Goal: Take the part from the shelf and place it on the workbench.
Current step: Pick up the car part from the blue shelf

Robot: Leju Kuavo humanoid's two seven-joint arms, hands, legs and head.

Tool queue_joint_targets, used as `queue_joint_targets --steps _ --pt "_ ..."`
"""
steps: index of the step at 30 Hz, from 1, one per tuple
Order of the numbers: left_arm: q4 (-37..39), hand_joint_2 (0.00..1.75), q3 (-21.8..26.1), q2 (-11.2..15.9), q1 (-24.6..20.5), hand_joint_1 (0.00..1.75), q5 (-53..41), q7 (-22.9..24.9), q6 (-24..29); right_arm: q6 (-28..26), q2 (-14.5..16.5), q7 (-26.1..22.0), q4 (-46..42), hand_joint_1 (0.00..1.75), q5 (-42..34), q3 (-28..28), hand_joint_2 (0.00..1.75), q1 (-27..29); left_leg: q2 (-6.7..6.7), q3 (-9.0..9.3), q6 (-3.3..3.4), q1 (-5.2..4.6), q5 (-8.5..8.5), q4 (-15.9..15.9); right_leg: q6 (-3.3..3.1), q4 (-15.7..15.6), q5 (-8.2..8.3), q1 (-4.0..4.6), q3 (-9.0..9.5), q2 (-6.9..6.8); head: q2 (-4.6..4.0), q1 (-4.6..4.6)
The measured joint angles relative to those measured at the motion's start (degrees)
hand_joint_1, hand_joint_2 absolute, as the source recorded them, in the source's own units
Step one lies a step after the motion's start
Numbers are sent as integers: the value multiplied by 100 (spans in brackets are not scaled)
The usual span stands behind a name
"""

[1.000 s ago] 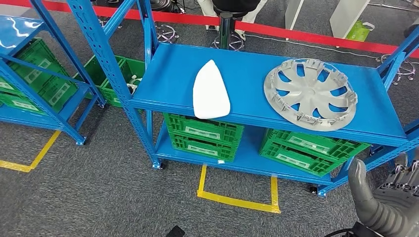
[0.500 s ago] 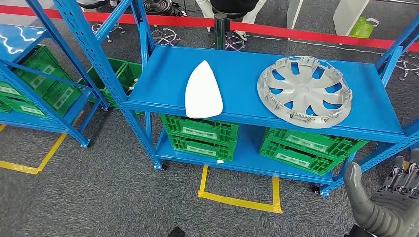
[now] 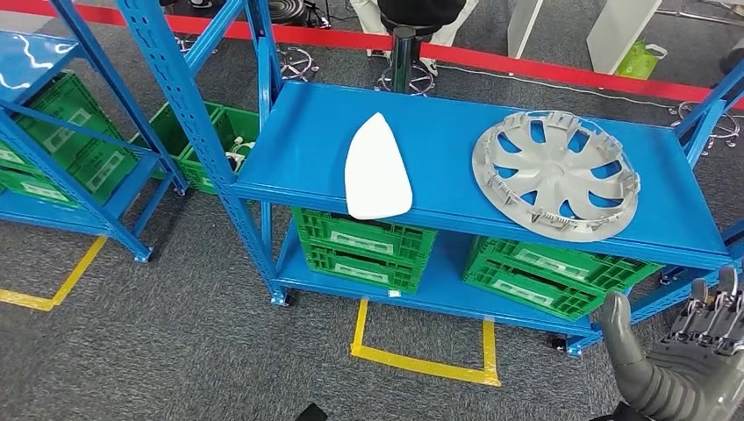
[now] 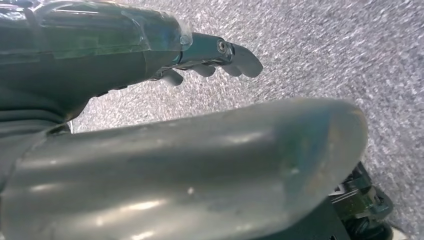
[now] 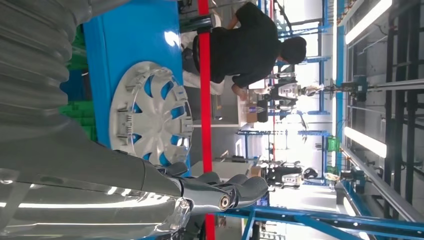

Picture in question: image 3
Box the black stanchion post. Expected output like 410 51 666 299
390 25 417 94

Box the white floor cable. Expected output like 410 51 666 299
435 62 678 109

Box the green shopping bag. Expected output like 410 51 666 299
614 39 669 82

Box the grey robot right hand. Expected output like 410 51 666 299
598 266 744 421

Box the yellow floor tape mark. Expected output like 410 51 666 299
350 299 502 389
0 235 109 313

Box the blue metal shelf rack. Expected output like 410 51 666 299
0 0 190 264
116 0 744 357

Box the white triangular plastic shell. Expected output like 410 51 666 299
344 111 414 221

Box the black robot left foot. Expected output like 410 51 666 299
295 402 330 421

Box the white desk panel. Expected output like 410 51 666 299
585 0 662 75
506 0 545 60

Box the person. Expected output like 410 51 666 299
348 0 481 76

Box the chrome stool base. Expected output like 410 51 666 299
668 99 742 157

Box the silver plastic wheel hubcap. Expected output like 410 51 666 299
471 110 641 244

